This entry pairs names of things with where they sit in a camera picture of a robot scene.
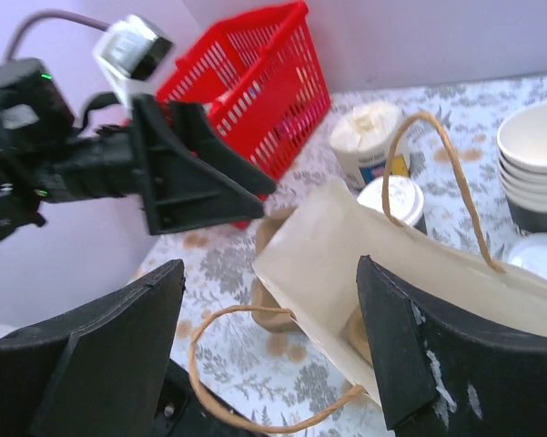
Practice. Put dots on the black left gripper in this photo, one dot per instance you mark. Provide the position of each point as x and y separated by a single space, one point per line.
179 191

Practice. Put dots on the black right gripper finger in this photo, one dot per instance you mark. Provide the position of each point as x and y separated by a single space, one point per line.
191 125
96 370
443 371

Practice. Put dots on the kraft paper bag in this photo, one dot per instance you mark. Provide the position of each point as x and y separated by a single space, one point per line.
312 263

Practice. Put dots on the white cup lid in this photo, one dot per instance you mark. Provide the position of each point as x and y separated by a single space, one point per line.
406 199

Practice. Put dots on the napkin pack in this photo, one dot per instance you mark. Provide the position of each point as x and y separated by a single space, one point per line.
361 140

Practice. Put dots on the red plastic basket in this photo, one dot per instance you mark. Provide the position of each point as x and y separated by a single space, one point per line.
259 77

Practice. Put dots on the floral patterned table mat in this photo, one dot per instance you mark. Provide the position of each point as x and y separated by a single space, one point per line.
282 379

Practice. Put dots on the stack of white lids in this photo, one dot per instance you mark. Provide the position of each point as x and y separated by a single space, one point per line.
530 253

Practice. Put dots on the stack of paper cups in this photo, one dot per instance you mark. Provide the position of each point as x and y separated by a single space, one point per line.
522 164

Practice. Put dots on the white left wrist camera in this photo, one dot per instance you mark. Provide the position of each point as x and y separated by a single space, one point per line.
128 54

